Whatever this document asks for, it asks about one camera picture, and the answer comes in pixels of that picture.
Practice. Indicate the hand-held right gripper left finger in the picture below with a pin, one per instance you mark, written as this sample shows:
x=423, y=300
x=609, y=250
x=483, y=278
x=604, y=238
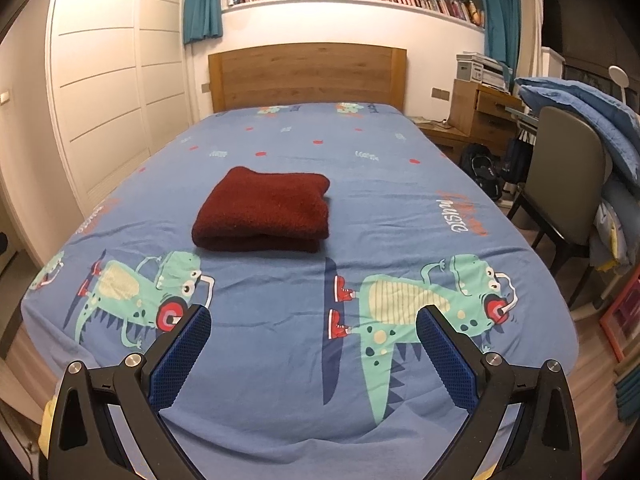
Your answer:
x=180, y=355

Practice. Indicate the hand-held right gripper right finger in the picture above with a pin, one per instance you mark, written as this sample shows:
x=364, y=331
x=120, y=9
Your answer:
x=445, y=355

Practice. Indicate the dark red knit sweater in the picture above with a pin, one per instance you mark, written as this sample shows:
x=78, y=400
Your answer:
x=260, y=210

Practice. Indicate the black backpack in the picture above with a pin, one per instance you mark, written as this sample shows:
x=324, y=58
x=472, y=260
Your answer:
x=480, y=170

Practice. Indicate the blue dinosaur print bed sheet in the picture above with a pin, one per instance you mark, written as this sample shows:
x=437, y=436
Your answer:
x=350, y=185

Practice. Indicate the grey chair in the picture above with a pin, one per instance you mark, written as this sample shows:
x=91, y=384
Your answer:
x=565, y=185

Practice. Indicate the wooden nightstand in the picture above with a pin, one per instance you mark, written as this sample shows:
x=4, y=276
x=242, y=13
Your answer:
x=440, y=135

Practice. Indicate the wooden desk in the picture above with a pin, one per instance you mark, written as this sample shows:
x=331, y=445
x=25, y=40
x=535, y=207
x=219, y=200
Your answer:
x=465, y=110

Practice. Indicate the white wardrobe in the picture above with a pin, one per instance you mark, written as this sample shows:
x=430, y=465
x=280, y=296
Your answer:
x=110, y=85

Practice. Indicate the white printer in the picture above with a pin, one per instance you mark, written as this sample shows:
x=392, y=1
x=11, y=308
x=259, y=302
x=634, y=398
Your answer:
x=477, y=67

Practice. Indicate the blue quilt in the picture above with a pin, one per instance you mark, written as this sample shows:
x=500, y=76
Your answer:
x=600, y=110

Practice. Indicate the wooden headboard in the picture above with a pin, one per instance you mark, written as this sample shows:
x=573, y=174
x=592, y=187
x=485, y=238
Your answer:
x=305, y=77

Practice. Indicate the white desk lamp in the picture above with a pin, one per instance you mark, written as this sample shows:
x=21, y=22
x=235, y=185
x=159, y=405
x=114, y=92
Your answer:
x=618, y=77

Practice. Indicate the teal curtain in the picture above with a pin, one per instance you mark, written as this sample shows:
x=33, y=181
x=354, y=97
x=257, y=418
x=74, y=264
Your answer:
x=497, y=25
x=202, y=5

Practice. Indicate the red picture frame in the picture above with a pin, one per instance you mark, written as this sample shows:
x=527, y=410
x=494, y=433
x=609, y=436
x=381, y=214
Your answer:
x=625, y=310

